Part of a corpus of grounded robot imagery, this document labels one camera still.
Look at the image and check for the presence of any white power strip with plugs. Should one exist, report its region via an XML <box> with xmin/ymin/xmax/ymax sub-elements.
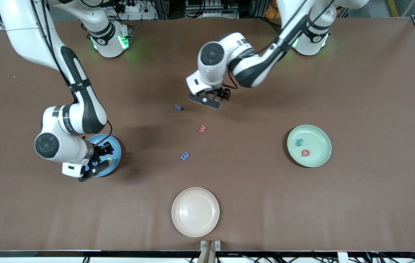
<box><xmin>117</xmin><ymin>2</ymin><xmax>156</xmax><ymax>20</ymax></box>

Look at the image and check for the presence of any metal table edge bracket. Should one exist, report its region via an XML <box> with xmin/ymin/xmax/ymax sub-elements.
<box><xmin>200</xmin><ymin>240</ymin><xmax>221</xmax><ymax>252</ymax></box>

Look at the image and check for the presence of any long white socket strip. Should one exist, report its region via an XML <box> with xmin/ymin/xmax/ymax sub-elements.
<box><xmin>186</xmin><ymin>7</ymin><xmax>239</xmax><ymax>18</ymax></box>

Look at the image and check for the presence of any wooden stick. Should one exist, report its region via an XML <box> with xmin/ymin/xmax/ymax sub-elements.
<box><xmin>197</xmin><ymin>240</ymin><xmax>216</xmax><ymax>263</ymax></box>

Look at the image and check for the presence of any blue round plate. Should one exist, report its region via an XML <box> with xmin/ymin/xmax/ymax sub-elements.
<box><xmin>87</xmin><ymin>134</ymin><xmax>122</xmax><ymax>178</ymax></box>

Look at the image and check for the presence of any pale green round plate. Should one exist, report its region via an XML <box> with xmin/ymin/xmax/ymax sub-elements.
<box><xmin>287</xmin><ymin>125</ymin><xmax>332</xmax><ymax>168</ymax></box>

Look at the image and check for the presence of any cream round plate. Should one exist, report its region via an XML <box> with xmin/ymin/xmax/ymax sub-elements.
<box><xmin>171</xmin><ymin>187</ymin><xmax>220</xmax><ymax>238</ymax></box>

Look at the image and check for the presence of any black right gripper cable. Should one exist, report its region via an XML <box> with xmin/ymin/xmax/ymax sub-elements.
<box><xmin>105</xmin><ymin>120</ymin><xmax>114</xmax><ymax>146</ymax></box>

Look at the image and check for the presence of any pile of orange items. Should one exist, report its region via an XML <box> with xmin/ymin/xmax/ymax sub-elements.
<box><xmin>265</xmin><ymin>0</ymin><xmax>282</xmax><ymax>19</ymax></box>

